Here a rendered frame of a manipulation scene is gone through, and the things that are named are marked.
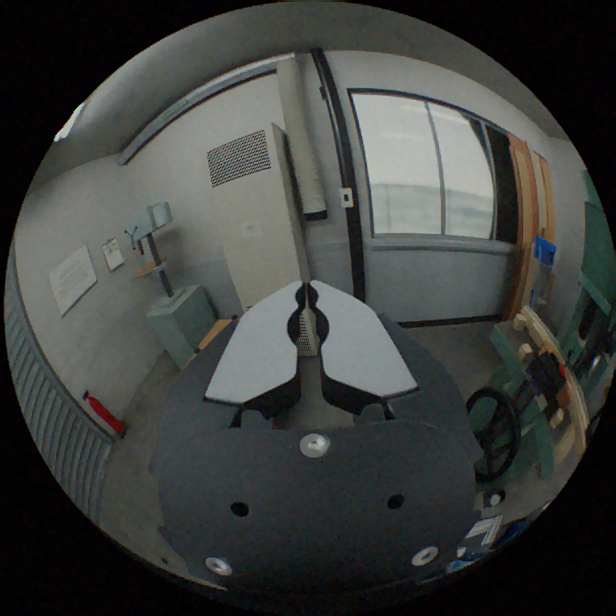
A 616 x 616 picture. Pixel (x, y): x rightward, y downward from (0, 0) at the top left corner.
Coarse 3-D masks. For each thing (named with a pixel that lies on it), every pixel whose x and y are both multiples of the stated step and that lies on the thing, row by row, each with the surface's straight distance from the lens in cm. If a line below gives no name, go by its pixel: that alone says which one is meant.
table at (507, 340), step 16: (512, 320) 85; (496, 336) 76; (512, 336) 76; (528, 336) 83; (512, 352) 71; (512, 368) 72; (544, 416) 66; (544, 432) 68; (560, 432) 72; (544, 448) 69; (544, 464) 71
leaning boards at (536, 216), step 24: (528, 144) 260; (528, 168) 240; (528, 192) 223; (552, 192) 282; (528, 216) 219; (552, 216) 273; (528, 240) 220; (552, 240) 273; (528, 264) 209; (528, 288) 220; (552, 288) 271; (504, 312) 231
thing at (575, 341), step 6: (576, 330) 73; (576, 336) 69; (570, 342) 70; (576, 342) 69; (582, 342) 71; (570, 348) 70; (576, 348) 69; (582, 348) 69; (576, 354) 70; (570, 360) 71; (576, 360) 72
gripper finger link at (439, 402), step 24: (408, 336) 8; (408, 360) 7; (432, 360) 7; (432, 384) 7; (384, 408) 6; (408, 408) 6; (432, 408) 6; (456, 408) 6; (456, 432) 6; (480, 456) 6
